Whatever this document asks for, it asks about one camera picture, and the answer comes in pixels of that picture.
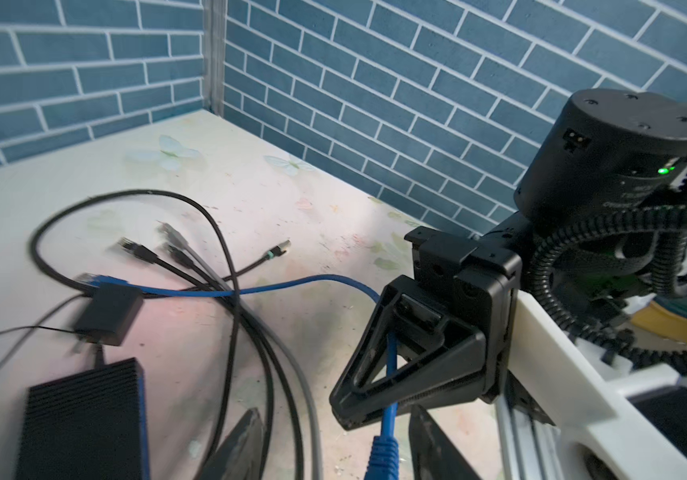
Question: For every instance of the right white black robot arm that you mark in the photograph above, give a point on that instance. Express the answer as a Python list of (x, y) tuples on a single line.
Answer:
[(600, 216)]

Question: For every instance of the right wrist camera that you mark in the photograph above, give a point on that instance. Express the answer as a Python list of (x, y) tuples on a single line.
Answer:
[(569, 415)]

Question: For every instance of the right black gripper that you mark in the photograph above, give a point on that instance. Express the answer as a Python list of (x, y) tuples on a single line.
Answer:
[(439, 341)]

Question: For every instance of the black power adapter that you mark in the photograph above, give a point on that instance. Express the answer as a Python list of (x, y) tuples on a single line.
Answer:
[(105, 320)]

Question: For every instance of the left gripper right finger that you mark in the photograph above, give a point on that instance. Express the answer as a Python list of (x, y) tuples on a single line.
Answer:
[(434, 455)]

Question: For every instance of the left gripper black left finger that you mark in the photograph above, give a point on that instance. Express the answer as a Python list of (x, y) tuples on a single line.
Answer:
[(239, 457)]

